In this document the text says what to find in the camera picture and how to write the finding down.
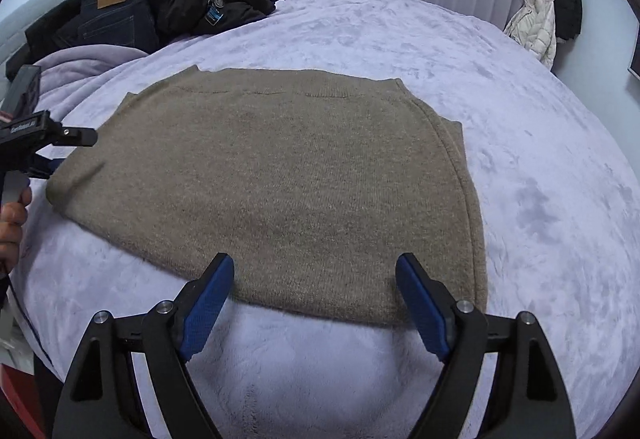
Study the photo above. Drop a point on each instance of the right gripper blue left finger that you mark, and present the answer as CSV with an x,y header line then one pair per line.
x,y
100,396

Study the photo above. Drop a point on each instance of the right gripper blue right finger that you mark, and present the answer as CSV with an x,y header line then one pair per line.
x,y
528,398

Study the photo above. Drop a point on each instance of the brown knit sweater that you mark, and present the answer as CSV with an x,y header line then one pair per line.
x,y
313,182

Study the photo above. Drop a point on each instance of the person left hand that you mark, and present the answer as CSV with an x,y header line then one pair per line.
x,y
13,216

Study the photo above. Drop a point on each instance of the lavender folded throw blanket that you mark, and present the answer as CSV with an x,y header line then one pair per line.
x,y
69,76

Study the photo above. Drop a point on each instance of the dark blue jeans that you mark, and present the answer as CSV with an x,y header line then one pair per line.
x,y
125,23

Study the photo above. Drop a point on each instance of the black jacket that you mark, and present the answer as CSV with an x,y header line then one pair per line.
x,y
172,19

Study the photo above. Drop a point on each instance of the white puffer jacket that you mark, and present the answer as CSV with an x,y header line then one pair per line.
x,y
532,26

